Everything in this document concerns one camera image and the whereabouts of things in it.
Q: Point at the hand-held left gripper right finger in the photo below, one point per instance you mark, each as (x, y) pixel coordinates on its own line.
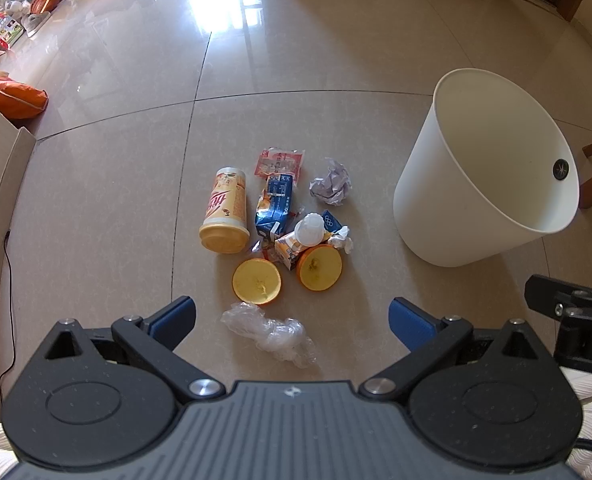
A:
(408, 322)

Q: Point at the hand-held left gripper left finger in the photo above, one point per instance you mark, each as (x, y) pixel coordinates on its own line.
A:
(176, 317)

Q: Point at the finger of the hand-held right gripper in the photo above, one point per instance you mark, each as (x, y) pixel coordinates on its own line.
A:
(545, 292)

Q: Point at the orange half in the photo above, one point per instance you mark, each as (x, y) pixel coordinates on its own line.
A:
(257, 282)
(320, 267)

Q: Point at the yellow milk tea cup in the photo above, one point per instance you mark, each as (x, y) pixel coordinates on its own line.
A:
(224, 205)

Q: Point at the white plastic trash bin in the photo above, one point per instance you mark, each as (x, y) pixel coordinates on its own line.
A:
(440, 200)

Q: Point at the white paper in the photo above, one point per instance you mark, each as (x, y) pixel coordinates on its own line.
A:
(331, 182)

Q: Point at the clear plastic bag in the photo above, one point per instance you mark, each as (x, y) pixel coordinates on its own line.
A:
(276, 335)

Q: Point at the blue and white wrapper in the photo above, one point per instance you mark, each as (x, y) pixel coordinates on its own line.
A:
(337, 227)

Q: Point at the blue snack packet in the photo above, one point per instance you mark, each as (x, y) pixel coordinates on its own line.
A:
(276, 205)

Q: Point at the red snack wrapper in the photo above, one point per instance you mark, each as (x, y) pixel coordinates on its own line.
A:
(278, 162)

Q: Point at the orange plastic bag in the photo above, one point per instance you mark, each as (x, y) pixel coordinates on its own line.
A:
(11, 95)

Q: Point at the colourful printed box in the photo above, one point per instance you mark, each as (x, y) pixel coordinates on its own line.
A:
(6, 30)

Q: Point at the orange basketball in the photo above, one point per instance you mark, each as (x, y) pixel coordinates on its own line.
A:
(43, 1)

